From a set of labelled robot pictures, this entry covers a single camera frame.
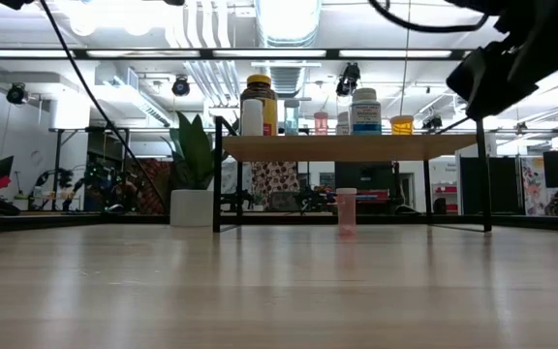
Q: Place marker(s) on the white round cap bottle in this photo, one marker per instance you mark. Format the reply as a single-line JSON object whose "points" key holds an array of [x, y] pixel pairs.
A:
{"points": [[401, 127]]}

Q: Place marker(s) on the pink vial white cap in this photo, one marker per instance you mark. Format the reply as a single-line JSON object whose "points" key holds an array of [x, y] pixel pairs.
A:
{"points": [[321, 125], [346, 213]]}

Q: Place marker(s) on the blue vial white cap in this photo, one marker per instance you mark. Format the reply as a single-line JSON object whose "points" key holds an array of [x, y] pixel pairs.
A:
{"points": [[292, 121]]}

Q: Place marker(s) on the amber bottle yellow lid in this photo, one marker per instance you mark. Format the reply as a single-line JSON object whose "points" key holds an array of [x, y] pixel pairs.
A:
{"points": [[265, 92]]}

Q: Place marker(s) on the white translucent vial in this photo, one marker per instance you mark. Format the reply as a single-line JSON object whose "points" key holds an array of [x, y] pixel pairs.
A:
{"points": [[252, 118]]}

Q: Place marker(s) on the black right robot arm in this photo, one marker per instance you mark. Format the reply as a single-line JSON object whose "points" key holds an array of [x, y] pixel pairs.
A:
{"points": [[550, 29]]}

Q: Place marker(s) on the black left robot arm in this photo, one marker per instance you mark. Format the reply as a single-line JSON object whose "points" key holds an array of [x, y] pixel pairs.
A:
{"points": [[15, 4]]}

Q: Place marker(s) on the shelf with red bins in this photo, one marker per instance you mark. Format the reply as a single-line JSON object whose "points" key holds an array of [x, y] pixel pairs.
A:
{"points": [[446, 190]]}

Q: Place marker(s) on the wooden shelf black legs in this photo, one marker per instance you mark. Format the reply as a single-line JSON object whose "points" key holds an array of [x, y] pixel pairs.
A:
{"points": [[347, 148]]}

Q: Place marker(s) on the black partition panel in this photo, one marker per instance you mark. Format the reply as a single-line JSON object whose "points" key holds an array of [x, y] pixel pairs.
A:
{"points": [[506, 184]]}

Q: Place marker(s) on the floral partition panel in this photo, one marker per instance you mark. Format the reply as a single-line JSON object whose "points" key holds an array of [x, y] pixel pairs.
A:
{"points": [[533, 186]]}

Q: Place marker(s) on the black ceiling spotlight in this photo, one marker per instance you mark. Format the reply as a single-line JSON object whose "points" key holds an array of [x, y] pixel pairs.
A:
{"points": [[180, 87], [16, 93], [349, 77]]}

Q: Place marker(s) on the dotted patterned cloth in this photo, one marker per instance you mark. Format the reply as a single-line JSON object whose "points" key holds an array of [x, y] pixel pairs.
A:
{"points": [[274, 177]]}

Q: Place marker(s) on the green plant white pot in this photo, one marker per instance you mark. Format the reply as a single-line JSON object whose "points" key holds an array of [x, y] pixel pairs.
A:
{"points": [[192, 208]]}

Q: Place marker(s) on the brown mandala patterned cloth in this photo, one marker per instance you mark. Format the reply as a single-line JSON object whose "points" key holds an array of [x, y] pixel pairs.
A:
{"points": [[150, 189]]}

